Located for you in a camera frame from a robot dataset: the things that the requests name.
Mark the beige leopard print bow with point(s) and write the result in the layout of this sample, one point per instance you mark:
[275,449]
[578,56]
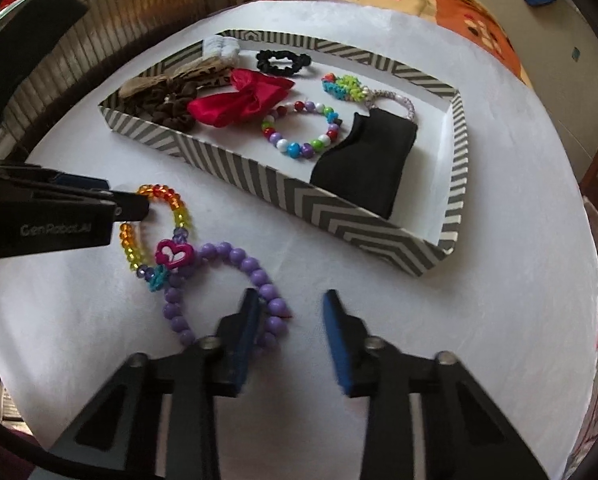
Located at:
[199,72]

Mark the grey white striped box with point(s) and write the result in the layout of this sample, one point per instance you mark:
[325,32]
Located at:
[279,195]

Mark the brown scrunchie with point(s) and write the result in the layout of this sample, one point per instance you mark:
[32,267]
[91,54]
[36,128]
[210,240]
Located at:
[169,107]

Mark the orange printed blanket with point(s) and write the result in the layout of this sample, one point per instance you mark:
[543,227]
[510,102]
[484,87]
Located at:
[429,5]

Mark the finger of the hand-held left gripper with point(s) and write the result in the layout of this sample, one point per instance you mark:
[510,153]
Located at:
[131,206]
[79,182]

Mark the black scrunchie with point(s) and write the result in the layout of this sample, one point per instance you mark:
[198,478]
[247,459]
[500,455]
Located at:
[266,63]

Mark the black fabric pouch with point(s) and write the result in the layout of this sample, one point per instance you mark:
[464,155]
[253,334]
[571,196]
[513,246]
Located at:
[364,170]

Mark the wooden slatted door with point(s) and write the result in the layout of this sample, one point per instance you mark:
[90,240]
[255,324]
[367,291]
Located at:
[129,0]

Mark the white knitted scrunchie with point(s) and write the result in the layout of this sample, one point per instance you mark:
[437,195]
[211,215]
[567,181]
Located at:
[221,49]

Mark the red fabric bow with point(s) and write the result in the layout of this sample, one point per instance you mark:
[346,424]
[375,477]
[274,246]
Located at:
[239,100]

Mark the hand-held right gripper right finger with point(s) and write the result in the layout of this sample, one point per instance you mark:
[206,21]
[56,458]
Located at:
[336,340]

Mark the dark blurry object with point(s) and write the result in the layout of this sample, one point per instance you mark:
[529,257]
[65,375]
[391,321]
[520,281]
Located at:
[24,55]

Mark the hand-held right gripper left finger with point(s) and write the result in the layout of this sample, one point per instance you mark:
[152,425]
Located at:
[246,340]

